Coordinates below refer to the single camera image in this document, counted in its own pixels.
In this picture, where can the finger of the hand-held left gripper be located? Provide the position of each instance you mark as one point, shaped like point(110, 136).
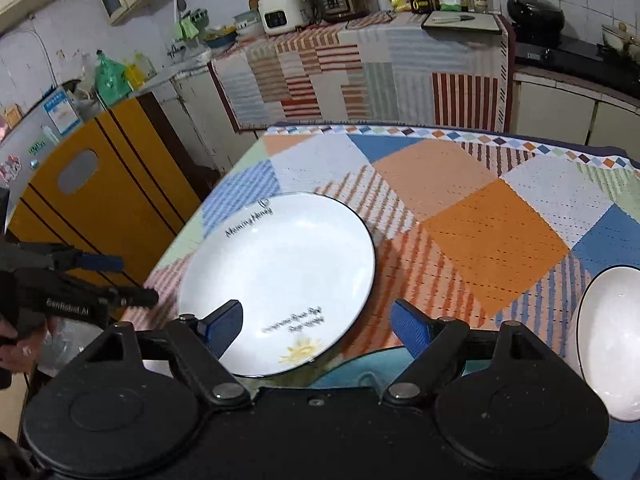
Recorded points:
point(135, 297)
point(102, 262)

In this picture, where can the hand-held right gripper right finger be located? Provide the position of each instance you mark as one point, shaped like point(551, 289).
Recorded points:
point(407, 327)

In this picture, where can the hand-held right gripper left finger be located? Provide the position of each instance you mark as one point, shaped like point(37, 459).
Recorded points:
point(225, 327)

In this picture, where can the white printed plate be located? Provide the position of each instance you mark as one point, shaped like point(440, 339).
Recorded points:
point(280, 270)

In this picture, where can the white black-rimmed bowl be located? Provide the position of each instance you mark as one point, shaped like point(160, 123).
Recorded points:
point(612, 340)

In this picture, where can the person's left hand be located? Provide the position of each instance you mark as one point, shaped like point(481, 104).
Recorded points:
point(27, 355)

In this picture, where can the green plastic bag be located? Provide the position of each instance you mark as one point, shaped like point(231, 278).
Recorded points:
point(112, 80)

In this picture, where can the yellow plastic bag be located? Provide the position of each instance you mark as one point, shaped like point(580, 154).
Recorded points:
point(137, 72)

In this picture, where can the green hanging cloth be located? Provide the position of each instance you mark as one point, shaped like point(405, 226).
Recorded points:
point(189, 25)

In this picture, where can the blue bowl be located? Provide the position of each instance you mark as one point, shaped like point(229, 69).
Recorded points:
point(221, 39)

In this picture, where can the striped patchwork counter cloth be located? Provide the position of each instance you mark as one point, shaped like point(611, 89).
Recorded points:
point(350, 70)

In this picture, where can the cream base cabinet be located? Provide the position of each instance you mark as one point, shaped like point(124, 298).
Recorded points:
point(560, 105)

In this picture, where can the white rice cooker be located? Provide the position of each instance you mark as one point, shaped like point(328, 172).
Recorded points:
point(282, 15)

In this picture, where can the kitchen knife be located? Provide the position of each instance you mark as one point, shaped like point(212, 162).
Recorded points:
point(450, 19)

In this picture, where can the cutting board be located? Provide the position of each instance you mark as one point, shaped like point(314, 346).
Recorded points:
point(480, 22)

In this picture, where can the black gas stove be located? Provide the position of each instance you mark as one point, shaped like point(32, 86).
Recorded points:
point(575, 57)

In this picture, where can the black wok with lid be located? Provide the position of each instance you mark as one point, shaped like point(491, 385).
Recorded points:
point(535, 15)

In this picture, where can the cream pot with lid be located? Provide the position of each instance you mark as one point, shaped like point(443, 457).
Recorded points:
point(622, 40)

